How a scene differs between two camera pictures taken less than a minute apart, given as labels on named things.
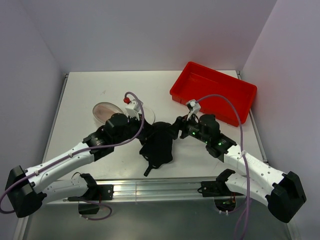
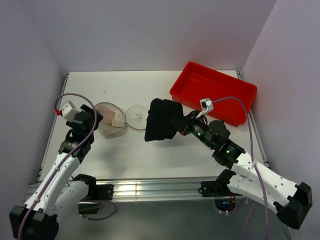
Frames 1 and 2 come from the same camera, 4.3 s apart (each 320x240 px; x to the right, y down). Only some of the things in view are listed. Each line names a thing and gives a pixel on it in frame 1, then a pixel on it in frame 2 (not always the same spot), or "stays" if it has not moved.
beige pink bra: [103, 112] stays
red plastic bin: [196, 81] stays
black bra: [156, 139] → [159, 125]
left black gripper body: [132, 127] → [84, 107]
